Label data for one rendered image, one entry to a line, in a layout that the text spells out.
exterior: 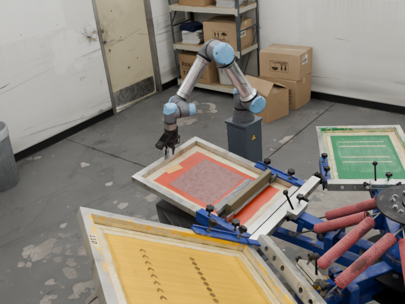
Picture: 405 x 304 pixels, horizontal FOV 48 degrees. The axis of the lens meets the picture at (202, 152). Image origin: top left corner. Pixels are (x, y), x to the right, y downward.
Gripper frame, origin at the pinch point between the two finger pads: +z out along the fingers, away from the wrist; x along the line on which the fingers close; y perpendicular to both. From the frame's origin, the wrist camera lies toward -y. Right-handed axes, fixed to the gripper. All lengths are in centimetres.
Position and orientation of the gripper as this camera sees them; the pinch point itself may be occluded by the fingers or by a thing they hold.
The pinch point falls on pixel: (167, 157)
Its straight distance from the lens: 281.7
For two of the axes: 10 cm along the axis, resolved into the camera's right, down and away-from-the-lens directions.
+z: -0.4, 8.3, 5.6
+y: 6.2, -4.2, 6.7
